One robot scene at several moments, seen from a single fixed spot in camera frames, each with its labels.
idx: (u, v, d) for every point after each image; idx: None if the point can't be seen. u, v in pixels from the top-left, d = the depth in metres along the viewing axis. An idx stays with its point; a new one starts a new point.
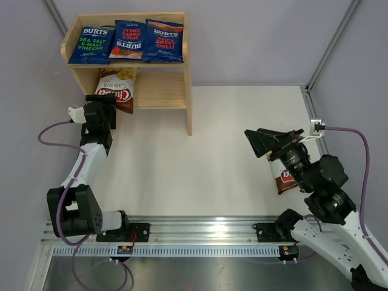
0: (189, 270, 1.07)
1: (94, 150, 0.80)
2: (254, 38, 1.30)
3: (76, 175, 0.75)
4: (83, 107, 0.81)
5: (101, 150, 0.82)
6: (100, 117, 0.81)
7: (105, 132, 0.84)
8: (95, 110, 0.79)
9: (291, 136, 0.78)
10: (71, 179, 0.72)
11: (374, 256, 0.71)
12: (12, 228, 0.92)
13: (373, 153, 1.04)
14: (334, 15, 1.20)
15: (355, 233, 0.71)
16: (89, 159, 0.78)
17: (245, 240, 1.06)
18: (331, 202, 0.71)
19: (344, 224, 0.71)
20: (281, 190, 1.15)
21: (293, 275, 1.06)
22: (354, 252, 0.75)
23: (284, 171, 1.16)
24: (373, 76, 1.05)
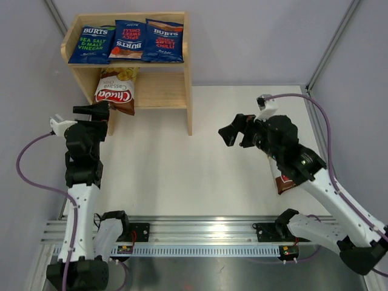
0: (190, 269, 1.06)
1: (85, 197, 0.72)
2: (254, 37, 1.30)
3: (73, 244, 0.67)
4: (65, 134, 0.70)
5: (93, 191, 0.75)
6: (87, 145, 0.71)
7: (94, 162, 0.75)
8: (79, 139, 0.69)
9: (244, 116, 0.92)
10: (70, 252, 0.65)
11: (347, 210, 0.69)
12: (13, 228, 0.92)
13: (373, 151, 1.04)
14: (334, 14, 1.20)
15: (327, 189, 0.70)
16: (82, 213, 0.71)
17: (245, 240, 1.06)
18: (299, 160, 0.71)
19: (313, 180, 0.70)
20: (281, 190, 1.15)
21: (293, 275, 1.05)
22: (330, 211, 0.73)
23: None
24: (373, 76, 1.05)
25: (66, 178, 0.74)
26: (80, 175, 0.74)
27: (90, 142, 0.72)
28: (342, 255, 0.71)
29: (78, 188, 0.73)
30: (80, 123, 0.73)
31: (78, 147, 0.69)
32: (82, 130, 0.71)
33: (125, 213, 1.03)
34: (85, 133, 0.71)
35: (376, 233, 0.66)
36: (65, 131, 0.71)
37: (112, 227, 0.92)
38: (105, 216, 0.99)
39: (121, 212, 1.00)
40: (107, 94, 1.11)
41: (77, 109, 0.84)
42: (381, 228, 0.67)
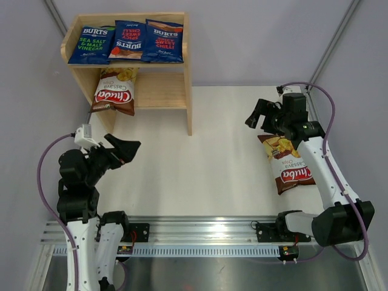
0: (190, 270, 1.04)
1: (83, 236, 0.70)
2: (254, 38, 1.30)
3: (77, 286, 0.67)
4: (60, 159, 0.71)
5: (91, 225, 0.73)
6: (81, 171, 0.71)
7: (90, 190, 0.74)
8: (73, 164, 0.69)
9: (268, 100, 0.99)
10: None
11: (327, 172, 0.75)
12: (12, 228, 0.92)
13: (373, 152, 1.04)
14: (334, 15, 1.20)
15: (315, 151, 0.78)
16: (82, 252, 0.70)
17: (245, 240, 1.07)
18: (301, 126, 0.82)
19: (307, 141, 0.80)
20: (281, 190, 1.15)
21: (294, 276, 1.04)
22: (314, 174, 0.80)
23: (284, 171, 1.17)
24: (373, 76, 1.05)
25: (57, 207, 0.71)
26: (73, 204, 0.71)
27: (83, 169, 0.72)
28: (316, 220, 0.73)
29: (75, 224, 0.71)
30: (77, 151, 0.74)
31: (70, 173, 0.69)
32: (77, 156, 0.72)
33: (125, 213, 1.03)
34: (81, 159, 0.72)
35: (344, 197, 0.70)
36: (60, 156, 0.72)
37: (112, 241, 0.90)
38: (103, 219, 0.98)
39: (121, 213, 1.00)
40: (107, 95, 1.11)
41: (108, 136, 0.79)
42: (352, 197, 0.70)
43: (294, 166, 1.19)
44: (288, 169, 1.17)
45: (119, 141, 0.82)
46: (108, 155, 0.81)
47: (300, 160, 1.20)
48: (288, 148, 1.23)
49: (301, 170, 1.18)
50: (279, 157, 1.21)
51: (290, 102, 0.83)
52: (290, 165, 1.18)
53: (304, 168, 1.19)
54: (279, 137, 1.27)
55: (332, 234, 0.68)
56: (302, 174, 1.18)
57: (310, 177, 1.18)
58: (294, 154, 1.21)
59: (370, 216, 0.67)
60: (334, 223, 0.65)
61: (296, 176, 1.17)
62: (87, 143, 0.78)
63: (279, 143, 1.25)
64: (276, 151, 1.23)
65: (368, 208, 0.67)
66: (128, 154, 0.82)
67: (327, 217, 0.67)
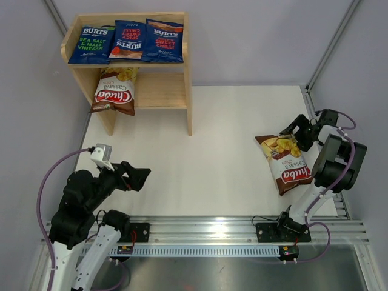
0: (190, 270, 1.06)
1: (63, 260, 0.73)
2: (254, 37, 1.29)
3: None
4: (68, 179, 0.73)
5: (74, 252, 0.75)
6: (83, 196, 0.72)
7: (87, 214, 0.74)
8: (77, 188, 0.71)
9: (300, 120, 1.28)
10: None
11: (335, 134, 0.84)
12: (12, 227, 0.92)
13: (373, 152, 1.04)
14: (334, 14, 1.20)
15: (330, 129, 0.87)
16: (59, 274, 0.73)
17: (245, 240, 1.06)
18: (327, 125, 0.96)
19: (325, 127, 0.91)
20: (283, 191, 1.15)
21: (293, 276, 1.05)
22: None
23: (284, 172, 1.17)
24: (373, 76, 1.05)
25: (52, 220, 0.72)
26: (66, 225, 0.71)
27: (87, 193, 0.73)
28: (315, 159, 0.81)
29: (59, 246, 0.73)
30: (87, 173, 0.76)
31: (73, 195, 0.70)
32: (85, 180, 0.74)
33: (127, 217, 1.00)
34: (88, 185, 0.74)
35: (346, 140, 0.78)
36: (70, 175, 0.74)
37: (101, 248, 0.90)
38: (105, 219, 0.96)
39: (125, 216, 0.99)
40: (107, 95, 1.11)
41: (126, 164, 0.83)
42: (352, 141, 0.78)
43: (294, 166, 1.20)
44: (288, 169, 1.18)
45: (133, 170, 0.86)
46: (118, 178, 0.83)
47: (299, 159, 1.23)
48: (286, 148, 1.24)
49: (300, 170, 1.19)
50: (279, 158, 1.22)
51: (325, 113, 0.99)
52: (290, 165, 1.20)
53: (303, 168, 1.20)
54: (277, 139, 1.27)
55: (326, 158, 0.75)
56: (302, 174, 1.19)
57: (310, 177, 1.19)
58: (293, 154, 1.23)
59: (362, 154, 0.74)
60: (331, 143, 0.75)
61: (296, 176, 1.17)
62: (103, 163, 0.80)
63: (277, 143, 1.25)
64: (275, 152, 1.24)
65: (364, 145, 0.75)
66: (137, 183, 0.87)
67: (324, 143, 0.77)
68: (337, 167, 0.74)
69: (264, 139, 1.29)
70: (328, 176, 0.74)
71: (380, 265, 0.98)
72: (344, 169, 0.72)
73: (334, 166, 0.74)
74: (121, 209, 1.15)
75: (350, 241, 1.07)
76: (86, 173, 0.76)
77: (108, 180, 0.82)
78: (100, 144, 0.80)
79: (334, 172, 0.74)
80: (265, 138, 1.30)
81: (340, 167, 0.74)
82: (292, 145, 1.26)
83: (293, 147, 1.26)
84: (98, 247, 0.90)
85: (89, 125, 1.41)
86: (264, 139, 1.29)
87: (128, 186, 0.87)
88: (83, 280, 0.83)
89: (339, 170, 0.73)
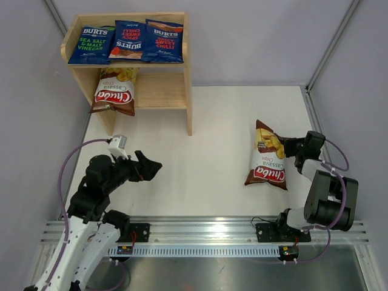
0: (190, 269, 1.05)
1: (77, 234, 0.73)
2: (254, 37, 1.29)
3: (51, 278, 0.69)
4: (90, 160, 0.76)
5: (89, 228, 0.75)
6: (103, 177, 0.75)
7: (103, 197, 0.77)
8: (98, 170, 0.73)
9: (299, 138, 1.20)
10: (44, 285, 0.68)
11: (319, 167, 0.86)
12: (12, 228, 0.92)
13: (374, 152, 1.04)
14: (334, 14, 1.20)
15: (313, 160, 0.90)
16: (70, 248, 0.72)
17: (245, 240, 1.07)
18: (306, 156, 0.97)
19: (307, 162, 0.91)
20: (248, 181, 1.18)
21: (293, 276, 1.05)
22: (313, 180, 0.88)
23: (259, 167, 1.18)
24: (373, 76, 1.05)
25: (71, 200, 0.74)
26: (84, 204, 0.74)
27: (107, 176, 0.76)
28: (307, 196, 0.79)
29: (75, 222, 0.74)
30: (107, 157, 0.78)
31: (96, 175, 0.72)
32: (108, 162, 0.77)
33: (127, 217, 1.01)
34: (108, 168, 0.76)
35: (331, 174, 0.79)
36: (93, 157, 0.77)
37: (100, 245, 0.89)
38: (106, 218, 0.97)
39: (123, 216, 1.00)
40: (107, 95, 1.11)
41: (139, 154, 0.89)
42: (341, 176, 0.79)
43: (272, 166, 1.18)
44: (264, 166, 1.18)
45: (147, 160, 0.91)
46: (132, 168, 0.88)
47: (279, 162, 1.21)
48: (275, 146, 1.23)
49: (274, 171, 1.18)
50: (262, 151, 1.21)
51: (310, 137, 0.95)
52: (268, 163, 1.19)
53: (279, 171, 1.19)
54: (273, 135, 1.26)
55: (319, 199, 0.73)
56: (274, 176, 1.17)
57: (280, 182, 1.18)
58: (277, 154, 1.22)
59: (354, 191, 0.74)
60: (322, 181, 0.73)
61: (268, 176, 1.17)
62: (119, 153, 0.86)
63: (270, 139, 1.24)
64: (262, 145, 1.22)
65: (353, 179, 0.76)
66: (150, 174, 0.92)
67: (314, 180, 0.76)
68: (332, 207, 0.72)
69: (262, 128, 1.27)
70: (324, 217, 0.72)
71: (381, 265, 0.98)
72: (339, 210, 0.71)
73: (328, 206, 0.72)
74: (120, 209, 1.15)
75: (350, 241, 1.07)
76: (107, 157, 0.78)
77: (123, 168, 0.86)
78: (117, 135, 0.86)
79: (330, 214, 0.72)
80: (263, 127, 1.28)
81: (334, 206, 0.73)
82: (282, 147, 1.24)
83: (281, 148, 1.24)
84: (97, 243, 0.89)
85: (89, 126, 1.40)
86: (262, 127, 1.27)
87: (141, 176, 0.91)
88: (80, 274, 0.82)
89: (335, 210, 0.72)
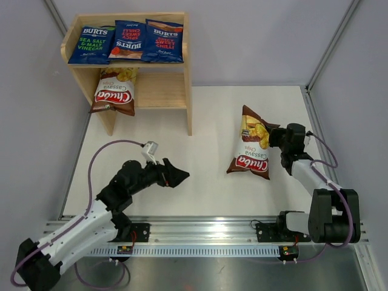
0: (190, 269, 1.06)
1: (95, 216, 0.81)
2: (254, 37, 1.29)
3: (54, 240, 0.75)
4: (124, 165, 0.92)
5: (105, 216, 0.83)
6: (130, 180, 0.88)
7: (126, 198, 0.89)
8: (127, 174, 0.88)
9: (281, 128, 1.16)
10: (46, 244, 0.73)
11: (313, 174, 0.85)
12: (12, 228, 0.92)
13: (374, 153, 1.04)
14: (334, 14, 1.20)
15: (303, 165, 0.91)
16: (83, 224, 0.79)
17: (246, 240, 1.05)
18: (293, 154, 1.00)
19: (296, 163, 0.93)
20: (230, 169, 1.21)
21: (293, 276, 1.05)
22: (307, 185, 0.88)
23: (241, 156, 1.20)
24: (373, 76, 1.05)
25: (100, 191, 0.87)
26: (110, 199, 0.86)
27: (133, 180, 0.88)
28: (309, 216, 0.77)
29: (98, 206, 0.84)
30: (137, 164, 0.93)
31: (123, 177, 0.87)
32: (136, 168, 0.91)
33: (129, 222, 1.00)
34: (136, 174, 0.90)
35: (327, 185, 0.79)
36: (126, 162, 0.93)
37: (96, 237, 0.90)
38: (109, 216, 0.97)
39: (124, 220, 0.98)
40: (107, 95, 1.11)
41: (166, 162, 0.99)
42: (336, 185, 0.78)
43: (254, 156, 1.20)
44: (246, 155, 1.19)
45: (172, 168, 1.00)
46: (159, 173, 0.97)
47: (262, 151, 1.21)
48: (259, 135, 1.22)
49: (257, 161, 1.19)
50: (245, 140, 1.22)
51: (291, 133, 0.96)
52: (251, 153, 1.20)
53: (261, 161, 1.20)
54: (259, 123, 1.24)
55: (325, 220, 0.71)
56: (256, 166, 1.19)
57: (262, 171, 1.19)
58: (260, 144, 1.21)
59: (356, 202, 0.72)
60: (323, 202, 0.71)
61: (250, 165, 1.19)
62: (148, 157, 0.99)
63: (255, 127, 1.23)
64: (247, 133, 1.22)
65: (351, 189, 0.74)
66: (174, 181, 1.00)
67: (314, 201, 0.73)
68: (337, 224, 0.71)
69: (248, 114, 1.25)
70: (334, 237, 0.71)
71: (380, 265, 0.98)
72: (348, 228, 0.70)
73: (334, 224, 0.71)
74: None
75: None
76: (137, 163, 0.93)
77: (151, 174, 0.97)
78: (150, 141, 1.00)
79: (341, 233, 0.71)
80: (250, 113, 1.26)
81: (341, 224, 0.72)
82: (267, 136, 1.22)
83: (266, 138, 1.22)
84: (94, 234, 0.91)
85: (88, 125, 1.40)
86: (248, 114, 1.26)
87: (167, 182, 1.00)
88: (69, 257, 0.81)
89: (341, 227, 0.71)
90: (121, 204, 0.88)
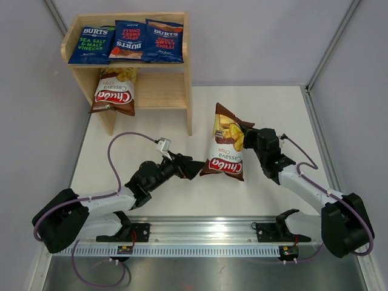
0: (190, 269, 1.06)
1: (125, 196, 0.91)
2: (254, 38, 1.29)
3: (93, 199, 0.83)
4: (143, 163, 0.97)
5: (130, 201, 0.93)
6: (147, 181, 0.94)
7: (145, 194, 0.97)
8: (144, 175, 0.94)
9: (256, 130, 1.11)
10: (85, 199, 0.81)
11: (308, 185, 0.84)
12: (12, 228, 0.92)
13: (374, 153, 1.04)
14: (334, 15, 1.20)
15: (292, 174, 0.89)
16: (116, 199, 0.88)
17: (245, 240, 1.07)
18: (273, 161, 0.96)
19: (282, 173, 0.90)
20: (203, 172, 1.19)
21: (293, 275, 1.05)
22: (301, 193, 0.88)
23: (214, 159, 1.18)
24: (373, 77, 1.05)
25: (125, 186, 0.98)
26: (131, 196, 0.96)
27: (150, 180, 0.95)
28: (322, 237, 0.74)
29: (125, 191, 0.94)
30: (153, 163, 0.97)
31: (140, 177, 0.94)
32: (153, 168, 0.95)
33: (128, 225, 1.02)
34: (153, 174, 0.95)
35: (328, 197, 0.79)
36: (144, 162, 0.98)
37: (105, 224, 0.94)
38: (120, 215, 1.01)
39: (125, 222, 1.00)
40: (107, 95, 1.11)
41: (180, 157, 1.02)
42: (337, 194, 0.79)
43: (228, 159, 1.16)
44: (219, 158, 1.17)
45: (187, 162, 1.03)
46: (176, 168, 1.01)
47: (237, 154, 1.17)
48: (233, 137, 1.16)
49: (230, 164, 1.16)
50: (219, 142, 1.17)
51: (265, 142, 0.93)
52: (225, 156, 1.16)
53: (236, 163, 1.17)
54: (234, 123, 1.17)
55: (342, 234, 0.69)
56: (230, 168, 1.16)
57: (237, 173, 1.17)
58: (234, 147, 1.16)
59: (362, 206, 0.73)
60: (333, 218, 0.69)
61: (223, 168, 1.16)
62: (163, 153, 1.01)
63: (229, 127, 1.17)
64: (220, 134, 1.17)
65: (353, 196, 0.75)
66: (190, 173, 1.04)
67: (325, 221, 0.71)
68: (354, 231, 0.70)
69: (222, 113, 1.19)
70: (355, 244, 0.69)
71: (381, 265, 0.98)
72: (365, 229, 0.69)
73: (351, 233, 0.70)
74: None
75: None
76: (153, 162, 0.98)
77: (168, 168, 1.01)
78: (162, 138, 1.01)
79: (359, 236, 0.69)
80: (224, 112, 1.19)
81: (354, 228, 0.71)
82: (241, 137, 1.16)
83: (240, 140, 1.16)
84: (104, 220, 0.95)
85: (88, 125, 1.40)
86: (222, 113, 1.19)
87: (184, 174, 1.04)
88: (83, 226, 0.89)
89: (359, 233, 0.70)
90: (139, 199, 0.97)
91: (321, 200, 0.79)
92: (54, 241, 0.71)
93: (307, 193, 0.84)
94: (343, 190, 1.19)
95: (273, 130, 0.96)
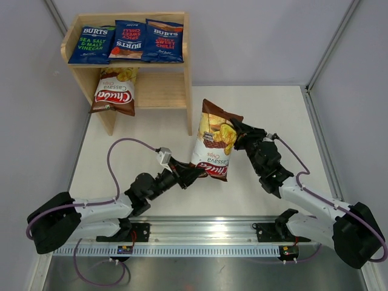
0: (190, 269, 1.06)
1: (121, 205, 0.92)
2: (254, 37, 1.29)
3: (88, 205, 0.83)
4: (140, 175, 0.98)
5: (127, 209, 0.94)
6: (143, 192, 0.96)
7: (143, 204, 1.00)
8: (139, 188, 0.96)
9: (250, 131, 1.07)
10: (82, 205, 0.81)
11: (314, 199, 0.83)
12: (12, 228, 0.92)
13: (374, 153, 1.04)
14: (334, 16, 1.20)
15: (294, 188, 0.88)
16: (113, 208, 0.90)
17: (245, 240, 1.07)
18: (271, 175, 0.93)
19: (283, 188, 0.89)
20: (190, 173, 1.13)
21: (293, 276, 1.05)
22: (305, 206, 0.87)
23: (202, 162, 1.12)
24: (373, 77, 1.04)
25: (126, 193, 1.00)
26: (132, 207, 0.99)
27: (147, 191, 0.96)
28: (337, 251, 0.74)
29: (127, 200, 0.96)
30: (148, 175, 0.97)
31: (135, 190, 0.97)
32: (147, 180, 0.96)
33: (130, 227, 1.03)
34: (150, 185, 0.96)
35: (338, 211, 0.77)
36: (145, 173, 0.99)
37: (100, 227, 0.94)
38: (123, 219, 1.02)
39: (125, 225, 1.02)
40: (107, 95, 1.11)
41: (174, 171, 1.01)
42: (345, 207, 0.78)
43: (216, 162, 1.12)
44: (208, 162, 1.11)
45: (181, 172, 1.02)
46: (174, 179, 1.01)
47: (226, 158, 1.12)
48: (225, 140, 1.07)
49: (217, 168, 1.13)
50: (208, 145, 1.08)
51: (267, 159, 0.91)
52: (213, 160, 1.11)
53: (222, 167, 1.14)
54: (224, 122, 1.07)
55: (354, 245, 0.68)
56: (216, 171, 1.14)
57: (222, 176, 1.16)
58: (225, 151, 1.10)
59: (370, 214, 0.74)
60: (345, 234, 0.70)
61: (209, 170, 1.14)
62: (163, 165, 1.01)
63: (219, 128, 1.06)
64: (210, 137, 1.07)
65: (359, 205, 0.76)
66: (190, 177, 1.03)
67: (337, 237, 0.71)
68: (366, 240, 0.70)
69: (211, 113, 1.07)
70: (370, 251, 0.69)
71: (381, 265, 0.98)
72: (376, 236, 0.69)
73: (363, 242, 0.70)
74: None
75: None
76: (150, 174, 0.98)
77: (167, 178, 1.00)
78: (162, 150, 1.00)
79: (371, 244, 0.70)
80: (212, 111, 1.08)
81: (365, 236, 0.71)
82: (233, 139, 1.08)
83: (232, 143, 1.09)
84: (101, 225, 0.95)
85: (88, 125, 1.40)
86: (210, 112, 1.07)
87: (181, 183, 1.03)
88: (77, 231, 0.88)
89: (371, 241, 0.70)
90: (136, 208, 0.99)
91: (330, 214, 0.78)
92: (42, 242, 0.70)
93: (314, 208, 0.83)
94: (343, 190, 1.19)
95: (274, 147, 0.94)
